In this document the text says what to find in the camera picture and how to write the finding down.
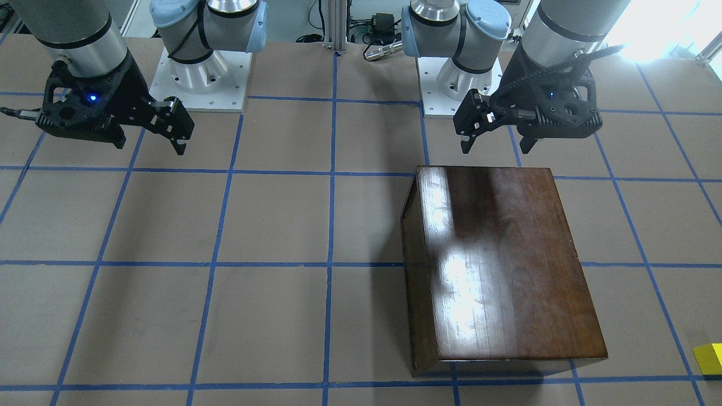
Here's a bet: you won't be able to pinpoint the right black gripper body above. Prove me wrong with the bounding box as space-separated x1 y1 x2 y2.
36 52 195 144

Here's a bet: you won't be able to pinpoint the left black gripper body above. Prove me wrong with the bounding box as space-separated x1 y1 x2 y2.
453 46 602 142

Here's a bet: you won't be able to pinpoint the yellow cube block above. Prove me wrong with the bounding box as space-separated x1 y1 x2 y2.
693 343 722 376

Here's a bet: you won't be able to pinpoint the aluminium frame post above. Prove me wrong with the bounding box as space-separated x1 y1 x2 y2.
319 1 349 54

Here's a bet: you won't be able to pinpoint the black power adapter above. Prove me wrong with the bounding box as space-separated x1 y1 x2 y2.
369 13 395 42

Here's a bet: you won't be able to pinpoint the dark wooden drawer cabinet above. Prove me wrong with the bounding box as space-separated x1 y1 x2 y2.
400 165 609 377

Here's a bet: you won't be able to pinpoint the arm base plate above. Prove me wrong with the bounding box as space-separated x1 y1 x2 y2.
416 56 514 120
149 49 254 113

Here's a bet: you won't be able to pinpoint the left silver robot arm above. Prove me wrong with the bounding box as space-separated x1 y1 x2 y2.
400 1 629 154

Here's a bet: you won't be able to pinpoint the silver cylindrical connector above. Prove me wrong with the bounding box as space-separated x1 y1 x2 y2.
363 41 404 62

